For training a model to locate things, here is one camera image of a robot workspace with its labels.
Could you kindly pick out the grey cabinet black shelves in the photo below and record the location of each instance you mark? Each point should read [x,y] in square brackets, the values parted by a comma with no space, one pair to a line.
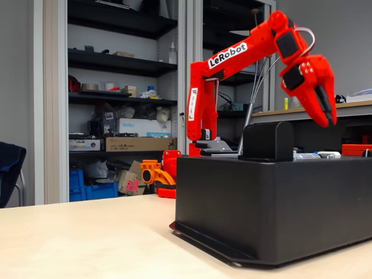
[52,87]

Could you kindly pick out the small tan box stack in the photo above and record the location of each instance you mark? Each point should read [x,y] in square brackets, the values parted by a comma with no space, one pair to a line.
[129,90]

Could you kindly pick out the white crumpled cloth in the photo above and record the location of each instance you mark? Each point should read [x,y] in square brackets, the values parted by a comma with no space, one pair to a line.
[149,94]

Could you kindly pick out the dark blue office chair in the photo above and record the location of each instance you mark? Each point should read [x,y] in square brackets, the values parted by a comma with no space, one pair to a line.
[10,168]

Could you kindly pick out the paper stack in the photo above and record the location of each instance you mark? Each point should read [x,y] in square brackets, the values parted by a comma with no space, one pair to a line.
[360,96]

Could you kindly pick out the metal chair frame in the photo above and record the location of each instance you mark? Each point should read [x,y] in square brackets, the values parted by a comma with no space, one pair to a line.
[23,186]

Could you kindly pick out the red display module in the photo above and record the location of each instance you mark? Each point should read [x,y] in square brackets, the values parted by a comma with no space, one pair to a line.
[353,149]

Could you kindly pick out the white tape roll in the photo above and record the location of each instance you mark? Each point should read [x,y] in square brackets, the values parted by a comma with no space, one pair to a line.
[109,86]

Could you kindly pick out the black white plush toy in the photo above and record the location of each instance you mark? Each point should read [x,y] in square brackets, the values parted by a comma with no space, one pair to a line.
[340,99]

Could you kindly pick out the clear plastic bottle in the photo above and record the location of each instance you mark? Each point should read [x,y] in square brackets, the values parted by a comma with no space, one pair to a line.
[172,55]

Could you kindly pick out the red robot arm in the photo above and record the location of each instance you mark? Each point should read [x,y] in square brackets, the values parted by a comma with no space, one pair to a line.
[261,37]

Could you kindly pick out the orange plastic clamp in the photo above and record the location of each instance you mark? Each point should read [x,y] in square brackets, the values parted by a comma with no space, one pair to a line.
[154,173]

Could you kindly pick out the yellow glue stick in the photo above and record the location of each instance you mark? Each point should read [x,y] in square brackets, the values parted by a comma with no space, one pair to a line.
[285,103]

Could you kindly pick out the brown tape roll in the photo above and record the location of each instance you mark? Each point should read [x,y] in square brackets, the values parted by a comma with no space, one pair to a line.
[89,86]

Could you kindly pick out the white printed carton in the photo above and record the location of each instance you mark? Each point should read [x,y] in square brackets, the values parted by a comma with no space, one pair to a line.
[85,144]

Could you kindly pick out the dark green device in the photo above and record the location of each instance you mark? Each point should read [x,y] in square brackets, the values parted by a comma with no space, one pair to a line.
[238,107]

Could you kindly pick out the silver metal door hinge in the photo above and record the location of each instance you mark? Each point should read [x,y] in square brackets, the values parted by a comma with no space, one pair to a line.
[305,156]

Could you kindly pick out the flat small cardboard box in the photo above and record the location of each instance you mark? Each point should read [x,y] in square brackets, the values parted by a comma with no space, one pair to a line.
[123,54]

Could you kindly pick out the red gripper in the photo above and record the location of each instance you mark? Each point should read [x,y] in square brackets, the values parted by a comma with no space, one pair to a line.
[308,82]

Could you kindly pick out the long brown cardboard box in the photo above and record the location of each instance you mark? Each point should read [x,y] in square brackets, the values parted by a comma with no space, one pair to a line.
[130,144]

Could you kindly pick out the tall blue plastic crate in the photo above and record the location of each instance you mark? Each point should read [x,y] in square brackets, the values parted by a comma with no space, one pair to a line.
[76,186]

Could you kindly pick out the dark red rounded object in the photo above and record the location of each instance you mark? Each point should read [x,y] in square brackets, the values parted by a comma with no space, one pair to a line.
[74,84]

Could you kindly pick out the grey desk wooden top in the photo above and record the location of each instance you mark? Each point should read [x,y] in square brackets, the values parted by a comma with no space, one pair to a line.
[357,110]

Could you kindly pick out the cardboard box pink sticker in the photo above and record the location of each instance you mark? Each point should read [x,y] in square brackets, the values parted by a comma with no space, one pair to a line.
[130,184]

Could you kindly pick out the black task board box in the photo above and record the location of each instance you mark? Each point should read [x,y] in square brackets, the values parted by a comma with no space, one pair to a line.
[261,203]

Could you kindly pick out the white Weller box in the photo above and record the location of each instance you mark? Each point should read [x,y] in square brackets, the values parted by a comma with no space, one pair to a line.
[133,126]

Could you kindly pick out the metal stalks with cork balls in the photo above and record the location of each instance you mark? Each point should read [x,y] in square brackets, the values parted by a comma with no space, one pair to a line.
[249,114]

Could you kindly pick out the low blue plastic crate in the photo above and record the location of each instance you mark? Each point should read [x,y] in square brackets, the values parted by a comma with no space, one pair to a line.
[101,191]

